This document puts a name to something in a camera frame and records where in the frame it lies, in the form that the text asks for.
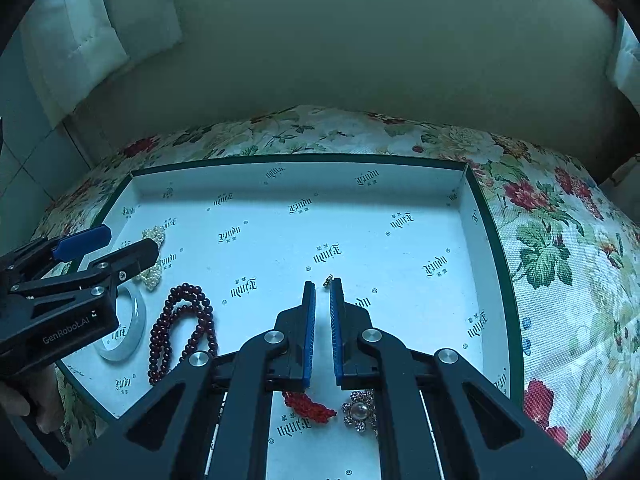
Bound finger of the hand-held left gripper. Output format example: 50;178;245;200
0;224;112;284
10;238;160;294

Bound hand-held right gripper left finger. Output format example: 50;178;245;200
65;281;317;480

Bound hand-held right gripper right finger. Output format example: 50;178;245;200
329;277;587;480

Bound white pearl bracelet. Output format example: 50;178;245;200
141;225;169;292

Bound pale jade bangle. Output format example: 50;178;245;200
94;282;148;362

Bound red knotted cord ornament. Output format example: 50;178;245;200
282;390;337;429

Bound dark red bead necklace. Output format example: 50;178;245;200
147;282;221;387

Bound rhinestone flower brooch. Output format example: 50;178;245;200
342;390;379;437

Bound shallow white printed box tray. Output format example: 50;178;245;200
10;154;527;480

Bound person's left hand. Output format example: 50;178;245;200
0;364;67;434

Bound wide white curtain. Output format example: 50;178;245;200
20;0;184;117

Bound floral tablecloth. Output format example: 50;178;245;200
30;105;640;480

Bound narrow white curtain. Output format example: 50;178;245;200
604;10;640;107

